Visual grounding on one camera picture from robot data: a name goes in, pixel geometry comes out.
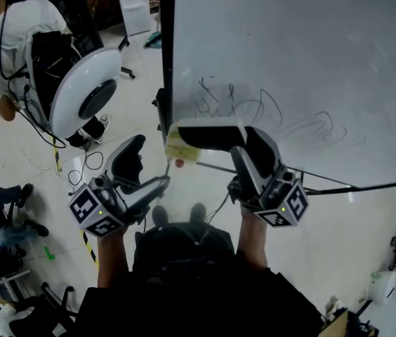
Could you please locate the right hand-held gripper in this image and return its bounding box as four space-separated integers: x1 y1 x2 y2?
227 126 310 228

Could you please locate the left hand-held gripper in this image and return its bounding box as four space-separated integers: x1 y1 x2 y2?
68 134 171 239

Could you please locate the yellowish translucent whiteboard box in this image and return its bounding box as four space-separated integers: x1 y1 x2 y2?
164 123 201 163

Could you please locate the white and black whiteboard eraser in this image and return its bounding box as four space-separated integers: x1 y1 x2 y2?
176 117 248 151

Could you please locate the person's right forearm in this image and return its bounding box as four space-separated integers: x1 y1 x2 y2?
235 205 273 270

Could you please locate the person's left forearm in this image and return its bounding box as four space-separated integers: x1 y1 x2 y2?
95 223 131 289

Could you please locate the large white whiteboard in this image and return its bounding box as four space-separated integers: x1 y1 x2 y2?
171 0 396 189

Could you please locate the black whiteboard stand foot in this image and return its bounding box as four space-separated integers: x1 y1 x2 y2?
117 35 137 80

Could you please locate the brown cardboard box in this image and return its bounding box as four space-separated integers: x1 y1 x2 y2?
320 307 350 337

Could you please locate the person's left black shoe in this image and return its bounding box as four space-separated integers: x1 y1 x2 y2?
151 204 169 228

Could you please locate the person's black shoe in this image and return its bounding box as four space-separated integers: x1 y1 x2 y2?
151 204 169 228
188 202 208 225

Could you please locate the person's right black shoe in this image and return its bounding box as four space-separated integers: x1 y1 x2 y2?
188 202 208 225

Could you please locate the yellow black floor tape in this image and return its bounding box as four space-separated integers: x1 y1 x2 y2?
52 138 63 178
81 230 100 270

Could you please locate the white round lamp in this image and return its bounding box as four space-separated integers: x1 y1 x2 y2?
48 46 122 140

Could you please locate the person's black clothing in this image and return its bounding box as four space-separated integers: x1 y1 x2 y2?
74 221 325 337

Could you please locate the green broom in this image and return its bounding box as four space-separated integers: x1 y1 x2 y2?
143 12 163 50

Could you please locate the black backpack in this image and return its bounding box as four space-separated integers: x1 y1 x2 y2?
29 29 81 129

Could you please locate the black office chair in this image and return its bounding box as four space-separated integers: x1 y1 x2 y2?
8 281 79 337

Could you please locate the white water dispenser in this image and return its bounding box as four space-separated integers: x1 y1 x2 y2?
114 0 152 37

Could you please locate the black floor cable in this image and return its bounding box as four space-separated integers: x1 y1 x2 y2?
67 142 105 197

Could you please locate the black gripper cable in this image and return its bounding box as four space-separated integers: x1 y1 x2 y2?
204 192 231 225

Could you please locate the black whiteboard stand post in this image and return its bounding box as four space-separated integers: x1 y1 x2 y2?
152 0 178 142

